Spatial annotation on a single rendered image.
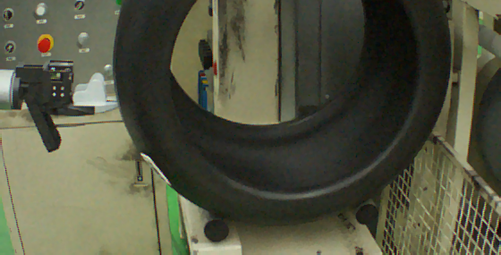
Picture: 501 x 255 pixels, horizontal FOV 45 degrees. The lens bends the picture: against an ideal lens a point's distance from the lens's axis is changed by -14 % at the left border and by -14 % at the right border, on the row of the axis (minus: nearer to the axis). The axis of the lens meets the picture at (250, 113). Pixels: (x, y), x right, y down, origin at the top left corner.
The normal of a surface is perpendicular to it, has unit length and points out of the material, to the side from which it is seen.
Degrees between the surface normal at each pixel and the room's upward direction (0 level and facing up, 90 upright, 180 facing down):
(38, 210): 90
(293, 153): 36
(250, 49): 90
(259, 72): 90
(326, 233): 0
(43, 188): 90
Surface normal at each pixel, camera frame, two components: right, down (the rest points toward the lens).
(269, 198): 0.11, 0.51
